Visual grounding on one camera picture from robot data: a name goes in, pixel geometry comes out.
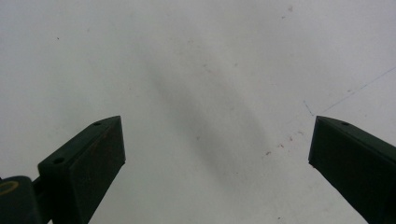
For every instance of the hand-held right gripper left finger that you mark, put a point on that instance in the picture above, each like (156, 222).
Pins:
(84, 174)

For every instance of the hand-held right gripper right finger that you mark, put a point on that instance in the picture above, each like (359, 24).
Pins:
(358, 168)

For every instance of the white paper sheet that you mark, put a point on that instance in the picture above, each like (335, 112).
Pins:
(199, 46)

